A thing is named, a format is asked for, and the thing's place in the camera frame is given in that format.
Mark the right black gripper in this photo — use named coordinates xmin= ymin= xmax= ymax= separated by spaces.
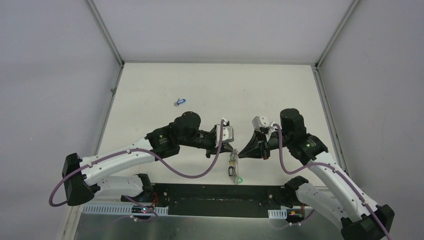
xmin=237 ymin=130 xmax=292 ymax=161

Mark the black tag key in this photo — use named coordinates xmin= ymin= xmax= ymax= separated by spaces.
xmin=228 ymin=166 xmax=237 ymax=177

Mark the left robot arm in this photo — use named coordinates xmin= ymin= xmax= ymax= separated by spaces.
xmin=54 ymin=111 xmax=234 ymax=206

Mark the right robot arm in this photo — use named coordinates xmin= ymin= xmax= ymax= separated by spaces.
xmin=238 ymin=108 xmax=395 ymax=240

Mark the blue tag key left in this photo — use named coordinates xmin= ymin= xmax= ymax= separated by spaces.
xmin=174 ymin=98 xmax=186 ymax=107

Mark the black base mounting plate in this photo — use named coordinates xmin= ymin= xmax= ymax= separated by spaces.
xmin=134 ymin=183 xmax=301 ymax=218

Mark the right controller board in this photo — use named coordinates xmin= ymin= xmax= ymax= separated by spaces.
xmin=286 ymin=209 xmax=305 ymax=221

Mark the controller board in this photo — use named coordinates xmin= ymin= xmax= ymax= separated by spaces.
xmin=286 ymin=209 xmax=305 ymax=221
xmin=131 ymin=205 xmax=154 ymax=214

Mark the left controller board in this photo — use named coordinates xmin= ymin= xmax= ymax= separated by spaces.
xmin=131 ymin=205 xmax=154 ymax=214

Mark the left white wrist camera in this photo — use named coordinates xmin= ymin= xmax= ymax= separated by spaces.
xmin=218 ymin=118 xmax=235 ymax=143

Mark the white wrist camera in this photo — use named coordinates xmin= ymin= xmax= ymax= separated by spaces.
xmin=218 ymin=118 xmax=235 ymax=143
xmin=251 ymin=116 xmax=276 ymax=134

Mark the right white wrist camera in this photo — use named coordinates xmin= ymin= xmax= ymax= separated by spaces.
xmin=251 ymin=116 xmax=276 ymax=134

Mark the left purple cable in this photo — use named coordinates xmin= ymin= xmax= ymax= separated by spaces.
xmin=48 ymin=119 xmax=226 ymax=208

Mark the aluminium frame rail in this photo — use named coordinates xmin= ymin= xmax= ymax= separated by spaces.
xmin=64 ymin=199 xmax=342 ymax=240

